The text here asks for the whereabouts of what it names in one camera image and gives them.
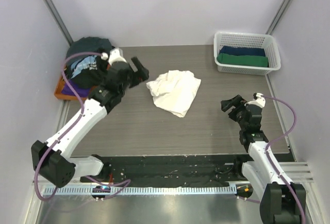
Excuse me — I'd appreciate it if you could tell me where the white t shirt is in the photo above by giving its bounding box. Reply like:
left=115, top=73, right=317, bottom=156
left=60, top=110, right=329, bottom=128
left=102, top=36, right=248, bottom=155
left=146, top=70, right=202, bottom=118

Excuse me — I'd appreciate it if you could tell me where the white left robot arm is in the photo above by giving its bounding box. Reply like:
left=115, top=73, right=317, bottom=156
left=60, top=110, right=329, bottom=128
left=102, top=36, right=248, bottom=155
left=31, top=57, right=149, bottom=188

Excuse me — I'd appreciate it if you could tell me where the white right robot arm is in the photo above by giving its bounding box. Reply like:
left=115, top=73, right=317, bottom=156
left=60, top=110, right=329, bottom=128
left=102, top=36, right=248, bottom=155
left=221, top=93, right=306, bottom=223

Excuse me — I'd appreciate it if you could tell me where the black printed t shirt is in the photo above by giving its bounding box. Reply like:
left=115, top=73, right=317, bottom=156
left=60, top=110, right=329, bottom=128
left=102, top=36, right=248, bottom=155
left=64, top=51, right=109, bottom=89

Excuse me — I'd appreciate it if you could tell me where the purple t shirt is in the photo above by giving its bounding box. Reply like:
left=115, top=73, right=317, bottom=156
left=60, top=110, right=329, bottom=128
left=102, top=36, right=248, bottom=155
left=61, top=80, right=95, bottom=98

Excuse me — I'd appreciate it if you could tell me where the rolled green t shirt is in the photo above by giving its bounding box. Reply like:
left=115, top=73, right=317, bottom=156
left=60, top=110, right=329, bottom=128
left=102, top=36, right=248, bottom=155
left=217, top=53, right=269, bottom=67

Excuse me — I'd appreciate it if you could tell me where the dark teal t shirt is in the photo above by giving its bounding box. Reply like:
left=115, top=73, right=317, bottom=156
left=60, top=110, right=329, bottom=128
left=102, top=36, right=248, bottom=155
left=66, top=37, right=114, bottom=64

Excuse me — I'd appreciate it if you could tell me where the rolled navy t shirt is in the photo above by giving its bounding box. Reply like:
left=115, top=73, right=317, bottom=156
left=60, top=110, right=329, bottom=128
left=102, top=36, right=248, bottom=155
left=219, top=46, right=266, bottom=57

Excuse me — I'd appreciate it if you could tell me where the orange wooden tray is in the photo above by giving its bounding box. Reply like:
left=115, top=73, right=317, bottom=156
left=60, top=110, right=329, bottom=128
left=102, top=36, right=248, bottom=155
left=54, top=74, right=86, bottom=100

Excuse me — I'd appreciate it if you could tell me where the white plastic basket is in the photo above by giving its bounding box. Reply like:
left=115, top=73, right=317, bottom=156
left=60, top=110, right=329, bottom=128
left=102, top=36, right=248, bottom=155
left=213, top=31, right=281, bottom=75

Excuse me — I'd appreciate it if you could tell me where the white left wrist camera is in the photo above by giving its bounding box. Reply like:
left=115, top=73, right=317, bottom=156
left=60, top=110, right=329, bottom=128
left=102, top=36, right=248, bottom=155
left=108, top=48, right=127, bottom=65

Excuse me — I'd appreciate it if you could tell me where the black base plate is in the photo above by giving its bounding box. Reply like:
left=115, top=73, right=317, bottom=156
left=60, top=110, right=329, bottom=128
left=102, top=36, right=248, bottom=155
left=69, top=154, right=294, bottom=187

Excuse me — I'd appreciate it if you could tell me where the right aluminium frame post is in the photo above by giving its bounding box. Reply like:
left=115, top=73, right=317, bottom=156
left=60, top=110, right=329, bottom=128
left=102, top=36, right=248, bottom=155
left=266, top=0, right=293, bottom=35

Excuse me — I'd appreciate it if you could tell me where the aluminium frame post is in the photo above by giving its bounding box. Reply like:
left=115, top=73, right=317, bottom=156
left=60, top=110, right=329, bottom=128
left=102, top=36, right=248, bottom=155
left=266, top=0, right=293, bottom=35
left=43, top=0, right=73, bottom=45

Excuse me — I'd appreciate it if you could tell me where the white slotted cable duct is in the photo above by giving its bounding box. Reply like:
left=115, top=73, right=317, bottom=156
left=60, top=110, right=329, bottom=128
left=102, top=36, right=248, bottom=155
left=56, top=184, right=237, bottom=196

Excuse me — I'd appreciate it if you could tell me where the left aluminium frame post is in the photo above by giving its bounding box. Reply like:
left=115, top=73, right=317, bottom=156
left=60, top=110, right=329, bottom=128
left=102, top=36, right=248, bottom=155
left=43, top=0, right=73, bottom=45

